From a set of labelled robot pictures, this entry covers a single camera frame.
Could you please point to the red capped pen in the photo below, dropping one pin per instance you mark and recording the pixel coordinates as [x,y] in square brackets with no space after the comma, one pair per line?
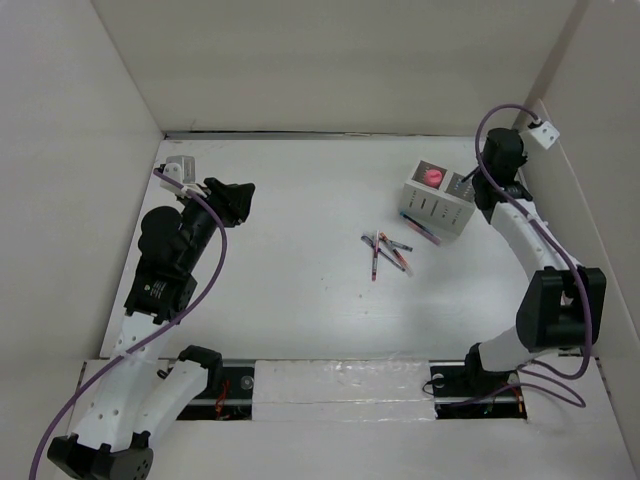
[469,175]

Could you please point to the blue clear pen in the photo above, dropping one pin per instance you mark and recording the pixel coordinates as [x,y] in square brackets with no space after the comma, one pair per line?
[399,262]

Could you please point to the aluminium rail right side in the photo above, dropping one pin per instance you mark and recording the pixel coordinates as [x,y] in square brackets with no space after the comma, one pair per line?
[550,315]

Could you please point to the aluminium rail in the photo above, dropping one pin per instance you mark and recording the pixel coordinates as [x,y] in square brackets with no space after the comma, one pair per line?
[550,315]
[230,398]

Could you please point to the orange tipped clear pen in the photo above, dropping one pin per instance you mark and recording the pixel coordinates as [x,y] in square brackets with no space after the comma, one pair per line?
[393,244]

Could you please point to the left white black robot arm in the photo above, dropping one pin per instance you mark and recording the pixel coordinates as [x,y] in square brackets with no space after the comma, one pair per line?
[130,411]

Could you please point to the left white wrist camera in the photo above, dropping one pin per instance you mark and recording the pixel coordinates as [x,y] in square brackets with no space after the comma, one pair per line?
[177,174]

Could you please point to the white two-slot pen holder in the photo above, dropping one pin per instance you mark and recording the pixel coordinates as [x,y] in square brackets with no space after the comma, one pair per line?
[448,208]

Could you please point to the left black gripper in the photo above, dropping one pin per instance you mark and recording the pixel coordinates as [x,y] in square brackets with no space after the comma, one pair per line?
[230,201]

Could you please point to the aluminium rail front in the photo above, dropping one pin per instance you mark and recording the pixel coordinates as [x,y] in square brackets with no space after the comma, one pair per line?
[230,398]

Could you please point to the pink eraser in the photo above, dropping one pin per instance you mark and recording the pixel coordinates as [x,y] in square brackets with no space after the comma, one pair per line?
[433,177]

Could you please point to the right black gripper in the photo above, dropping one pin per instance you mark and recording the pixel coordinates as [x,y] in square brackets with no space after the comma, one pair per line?
[523,155]

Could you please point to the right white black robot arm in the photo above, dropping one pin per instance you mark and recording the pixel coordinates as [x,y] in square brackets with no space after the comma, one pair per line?
[491,361]

